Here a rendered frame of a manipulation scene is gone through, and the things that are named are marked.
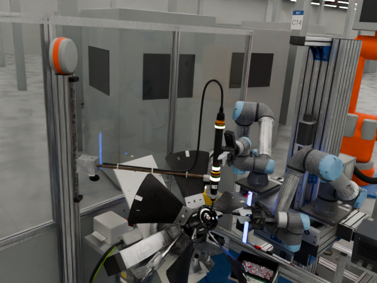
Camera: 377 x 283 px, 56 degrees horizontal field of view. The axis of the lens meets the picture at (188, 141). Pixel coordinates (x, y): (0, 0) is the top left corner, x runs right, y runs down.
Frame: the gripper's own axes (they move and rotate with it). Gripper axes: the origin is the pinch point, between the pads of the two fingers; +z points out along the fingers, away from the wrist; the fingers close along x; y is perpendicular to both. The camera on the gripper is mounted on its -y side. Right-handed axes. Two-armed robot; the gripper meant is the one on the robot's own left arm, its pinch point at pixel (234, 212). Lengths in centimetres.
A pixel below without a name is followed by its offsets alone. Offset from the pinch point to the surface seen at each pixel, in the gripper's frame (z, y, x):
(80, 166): 76, 3, -20
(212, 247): 9.3, 4.6, 19.4
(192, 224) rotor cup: 20.0, 16.8, -3.1
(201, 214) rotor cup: 16.0, 15.0, -7.5
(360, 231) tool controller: -54, 15, -7
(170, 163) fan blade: 33.6, -6.4, -20.7
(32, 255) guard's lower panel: 102, 11, 31
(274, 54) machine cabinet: -74, -458, -4
